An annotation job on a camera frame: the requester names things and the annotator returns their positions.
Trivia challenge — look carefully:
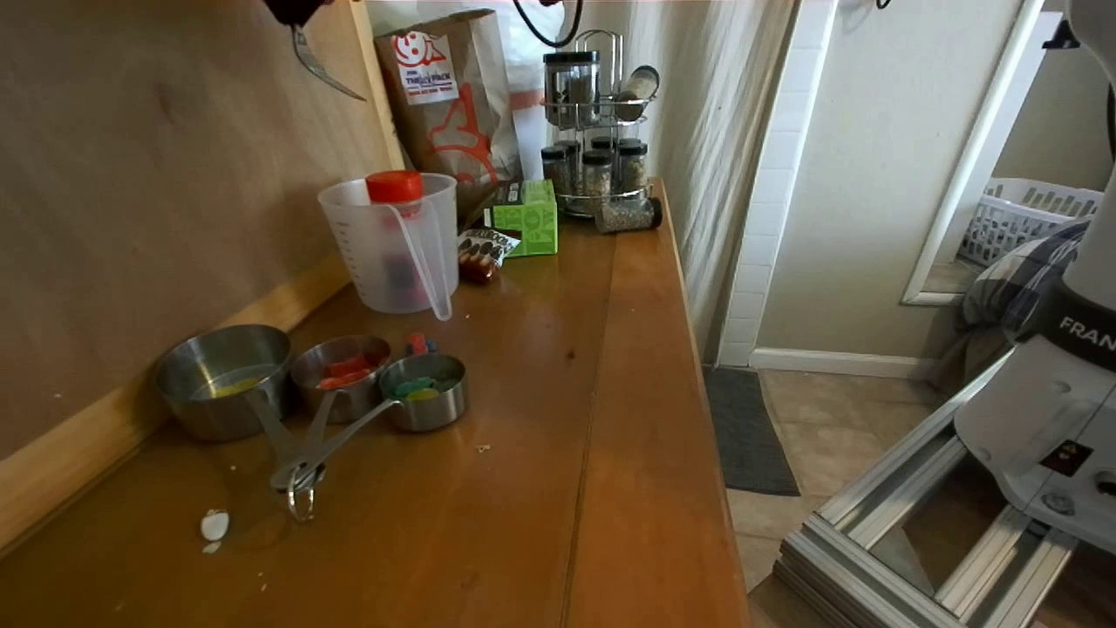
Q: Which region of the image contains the dark grey floor mat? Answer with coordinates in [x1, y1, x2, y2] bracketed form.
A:
[702, 364, 803, 500]

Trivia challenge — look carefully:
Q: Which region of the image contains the white laundry basket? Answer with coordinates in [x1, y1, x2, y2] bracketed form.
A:
[951, 176, 1109, 272]

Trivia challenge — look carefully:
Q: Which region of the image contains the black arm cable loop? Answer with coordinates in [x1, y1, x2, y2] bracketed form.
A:
[509, 0, 589, 50]

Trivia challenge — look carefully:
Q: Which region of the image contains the red capped small bottle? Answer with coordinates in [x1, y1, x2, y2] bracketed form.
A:
[363, 169, 433, 308]

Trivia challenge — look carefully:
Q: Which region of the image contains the large steel measuring cup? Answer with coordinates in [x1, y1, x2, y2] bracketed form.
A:
[154, 320, 310, 497]

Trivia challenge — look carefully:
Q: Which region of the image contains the white framed mirror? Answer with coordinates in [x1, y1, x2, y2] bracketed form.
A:
[899, 0, 1049, 308]

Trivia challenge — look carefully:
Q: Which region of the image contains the shiny red candy wrapper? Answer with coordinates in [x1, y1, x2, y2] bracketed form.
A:
[452, 223, 524, 290]

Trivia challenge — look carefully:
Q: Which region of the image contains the white door frame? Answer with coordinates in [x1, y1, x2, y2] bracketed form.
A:
[710, 0, 842, 378]

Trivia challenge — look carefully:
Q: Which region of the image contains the plaid grey cloth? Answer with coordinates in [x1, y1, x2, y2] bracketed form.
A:
[955, 220, 1094, 342]

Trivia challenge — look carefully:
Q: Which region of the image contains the large wooden backboard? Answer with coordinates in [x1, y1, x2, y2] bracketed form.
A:
[0, 0, 413, 556]

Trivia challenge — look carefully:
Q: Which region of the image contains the toppled black-lid spice jar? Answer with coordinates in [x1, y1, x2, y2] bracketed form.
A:
[596, 187, 666, 237]

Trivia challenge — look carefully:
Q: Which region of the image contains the medium steel measuring cup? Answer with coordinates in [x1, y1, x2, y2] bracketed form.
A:
[277, 333, 397, 492]

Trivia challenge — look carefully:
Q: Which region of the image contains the small white crumb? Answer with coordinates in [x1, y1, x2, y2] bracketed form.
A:
[197, 505, 234, 558]

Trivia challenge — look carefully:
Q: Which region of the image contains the small steel measuring cup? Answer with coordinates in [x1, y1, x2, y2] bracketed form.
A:
[277, 349, 470, 523]

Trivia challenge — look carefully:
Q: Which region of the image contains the aluminium profile base frame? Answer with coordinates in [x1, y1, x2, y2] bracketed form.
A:
[775, 345, 1116, 628]

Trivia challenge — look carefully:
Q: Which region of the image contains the metal spice rack with jars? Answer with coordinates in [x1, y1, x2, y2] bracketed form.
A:
[536, 28, 666, 234]

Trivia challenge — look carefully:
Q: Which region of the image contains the green cardboard box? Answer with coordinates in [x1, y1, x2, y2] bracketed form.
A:
[484, 176, 564, 263]

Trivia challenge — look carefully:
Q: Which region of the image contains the brown printed paper bag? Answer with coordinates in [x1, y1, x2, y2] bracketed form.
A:
[373, 6, 526, 220]

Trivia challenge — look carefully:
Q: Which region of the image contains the clear plastic measuring jar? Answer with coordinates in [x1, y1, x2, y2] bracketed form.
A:
[313, 172, 465, 326]

